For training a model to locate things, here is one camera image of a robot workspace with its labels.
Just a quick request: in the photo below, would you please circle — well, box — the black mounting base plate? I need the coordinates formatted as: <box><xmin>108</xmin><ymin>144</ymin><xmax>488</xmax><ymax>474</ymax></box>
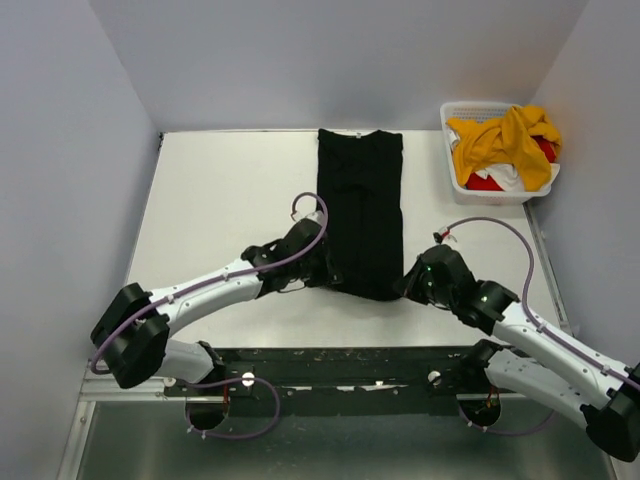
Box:
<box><xmin>164</xmin><ymin>341</ymin><xmax>504</xmax><ymax>425</ymax></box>

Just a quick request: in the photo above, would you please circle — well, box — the white t-shirt in basket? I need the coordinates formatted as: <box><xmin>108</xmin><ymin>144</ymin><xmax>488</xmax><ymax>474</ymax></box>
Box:
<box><xmin>444</xmin><ymin>125</ymin><xmax>523</xmax><ymax>192</ymax></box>

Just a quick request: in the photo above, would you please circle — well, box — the aluminium rail frame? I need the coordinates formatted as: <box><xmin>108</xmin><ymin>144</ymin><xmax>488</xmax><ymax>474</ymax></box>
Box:
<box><xmin>54</xmin><ymin>204</ymin><xmax>621</xmax><ymax>480</ymax></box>

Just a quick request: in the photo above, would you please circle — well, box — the yellow t-shirt in basket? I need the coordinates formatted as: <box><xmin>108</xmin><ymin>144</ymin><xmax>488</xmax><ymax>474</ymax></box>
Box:
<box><xmin>445</xmin><ymin>105</ymin><xmax>562</xmax><ymax>192</ymax></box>

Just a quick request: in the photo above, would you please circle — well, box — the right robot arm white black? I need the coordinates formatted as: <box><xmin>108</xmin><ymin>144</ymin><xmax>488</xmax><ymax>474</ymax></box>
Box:
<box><xmin>394</xmin><ymin>245</ymin><xmax>639</xmax><ymax>462</ymax></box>

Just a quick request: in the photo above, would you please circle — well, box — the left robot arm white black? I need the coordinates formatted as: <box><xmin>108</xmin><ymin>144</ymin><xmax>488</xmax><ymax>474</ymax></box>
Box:
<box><xmin>90</xmin><ymin>212</ymin><xmax>340</xmax><ymax>395</ymax></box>

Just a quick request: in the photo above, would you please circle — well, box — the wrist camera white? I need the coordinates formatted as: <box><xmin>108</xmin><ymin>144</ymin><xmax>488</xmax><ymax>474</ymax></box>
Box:
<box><xmin>433</xmin><ymin>227</ymin><xmax>458</xmax><ymax>245</ymax></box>
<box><xmin>291</xmin><ymin>210</ymin><xmax>324</xmax><ymax>225</ymax></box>

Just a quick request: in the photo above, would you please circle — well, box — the white plastic laundry basket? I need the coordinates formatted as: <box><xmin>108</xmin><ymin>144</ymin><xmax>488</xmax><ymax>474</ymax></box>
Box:
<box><xmin>440</xmin><ymin>101</ymin><xmax>553</xmax><ymax>205</ymax></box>

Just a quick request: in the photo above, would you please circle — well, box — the red t-shirt in basket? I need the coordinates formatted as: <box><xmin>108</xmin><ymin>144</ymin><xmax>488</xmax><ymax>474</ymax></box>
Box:
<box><xmin>466</xmin><ymin>136</ymin><xmax>560</xmax><ymax>193</ymax></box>

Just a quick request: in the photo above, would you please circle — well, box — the black t-shirt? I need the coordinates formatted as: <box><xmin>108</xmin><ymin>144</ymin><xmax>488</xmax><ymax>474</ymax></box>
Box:
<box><xmin>316</xmin><ymin>129</ymin><xmax>404</xmax><ymax>302</ymax></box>

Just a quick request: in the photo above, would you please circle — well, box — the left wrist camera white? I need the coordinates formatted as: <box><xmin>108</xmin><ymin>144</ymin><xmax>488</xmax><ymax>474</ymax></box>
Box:
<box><xmin>291</xmin><ymin>210</ymin><xmax>324</xmax><ymax>225</ymax></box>

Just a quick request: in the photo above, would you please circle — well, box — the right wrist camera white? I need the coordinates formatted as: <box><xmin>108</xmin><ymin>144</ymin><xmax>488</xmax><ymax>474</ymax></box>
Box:
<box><xmin>433</xmin><ymin>227</ymin><xmax>458</xmax><ymax>245</ymax></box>

